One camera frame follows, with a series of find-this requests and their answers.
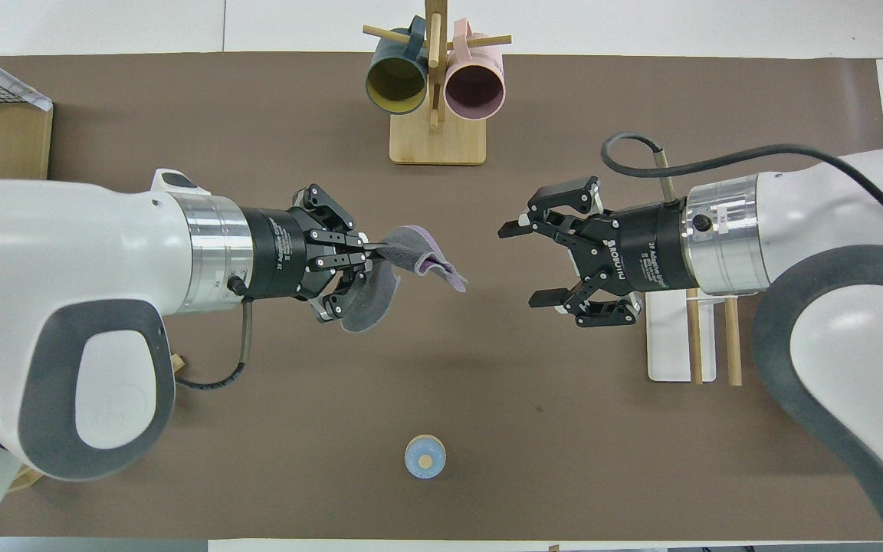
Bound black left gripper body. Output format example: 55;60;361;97
242;203;316;301

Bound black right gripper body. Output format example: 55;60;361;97
602;201;699;294

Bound purple grey towel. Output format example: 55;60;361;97
338;225;468;333

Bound white towel rack wooden bars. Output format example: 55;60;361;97
645;291;743;386

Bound wooden plate rack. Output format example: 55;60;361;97
5;353;185;493

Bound brown table mat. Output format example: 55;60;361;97
0;52;883;541

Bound wooden mug tree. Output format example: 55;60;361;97
363;0;513;166

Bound pink mug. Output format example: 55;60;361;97
444;18;506;122

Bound dark teal mug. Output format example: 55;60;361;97
365;15;431;116

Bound wooden shelf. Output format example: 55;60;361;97
0;60;54;183

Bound marble pattern paper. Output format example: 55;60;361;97
0;40;53;113

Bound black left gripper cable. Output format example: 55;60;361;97
173;276;255;390

